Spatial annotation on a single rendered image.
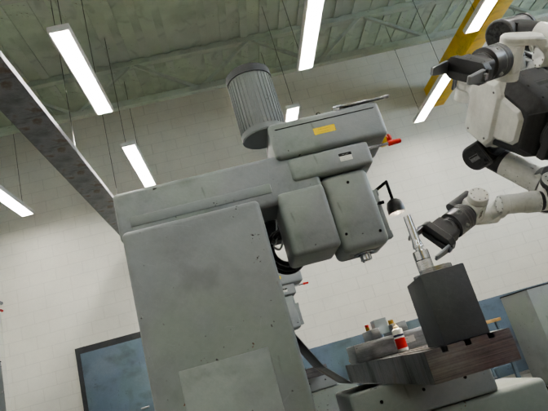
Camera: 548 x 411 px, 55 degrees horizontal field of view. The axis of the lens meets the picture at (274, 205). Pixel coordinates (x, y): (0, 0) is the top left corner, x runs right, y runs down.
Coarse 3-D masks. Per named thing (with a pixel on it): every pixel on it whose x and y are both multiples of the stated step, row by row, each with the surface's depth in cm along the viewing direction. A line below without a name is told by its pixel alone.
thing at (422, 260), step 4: (424, 252) 153; (428, 252) 154; (416, 256) 153; (420, 256) 153; (424, 256) 152; (428, 256) 153; (416, 260) 154; (420, 260) 153; (424, 260) 152; (428, 260) 152; (416, 264) 154; (420, 264) 152; (424, 264) 152; (428, 264) 152; (432, 264) 152; (420, 268) 152; (424, 268) 152
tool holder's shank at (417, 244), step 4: (404, 216) 158; (408, 216) 157; (404, 220) 158; (408, 220) 157; (412, 220) 157; (408, 224) 157; (412, 224) 157; (408, 228) 157; (412, 228) 156; (412, 232) 156; (416, 232) 156; (412, 236) 156; (416, 236) 155; (412, 240) 156; (416, 240) 155; (420, 240) 156; (416, 244) 155; (420, 244) 154; (416, 248) 155; (420, 248) 154
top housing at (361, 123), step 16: (336, 112) 213; (352, 112) 213; (368, 112) 213; (272, 128) 209; (288, 128) 209; (304, 128) 210; (320, 128) 210; (336, 128) 210; (352, 128) 210; (368, 128) 211; (384, 128) 211; (272, 144) 208; (288, 144) 207; (304, 144) 207; (320, 144) 208; (336, 144) 209; (368, 144) 216
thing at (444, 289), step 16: (432, 272) 138; (448, 272) 137; (464, 272) 137; (416, 288) 146; (432, 288) 136; (448, 288) 136; (464, 288) 136; (416, 304) 152; (432, 304) 135; (448, 304) 135; (464, 304) 134; (432, 320) 138; (448, 320) 134; (464, 320) 133; (480, 320) 133; (432, 336) 143; (448, 336) 133; (464, 336) 132
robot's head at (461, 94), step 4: (460, 84) 185; (464, 84) 184; (456, 88) 187; (460, 88) 186; (464, 88) 185; (468, 88) 182; (456, 92) 188; (460, 92) 186; (464, 92) 185; (468, 92) 182; (456, 96) 188; (460, 96) 187; (464, 96) 186; (468, 96) 186; (456, 100) 189; (460, 100) 187; (464, 100) 187; (468, 100) 187
